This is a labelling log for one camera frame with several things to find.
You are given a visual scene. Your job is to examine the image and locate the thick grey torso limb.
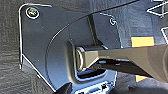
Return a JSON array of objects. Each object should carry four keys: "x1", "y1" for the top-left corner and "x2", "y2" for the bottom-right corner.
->
[{"x1": 74, "y1": 43, "x2": 168, "y2": 84}]

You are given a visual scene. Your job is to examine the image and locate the round base screw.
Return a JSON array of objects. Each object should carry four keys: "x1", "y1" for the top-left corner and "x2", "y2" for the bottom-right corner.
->
[
  {"x1": 108, "y1": 17, "x2": 118, "y2": 27},
  {"x1": 26, "y1": 6, "x2": 41, "y2": 20}
]

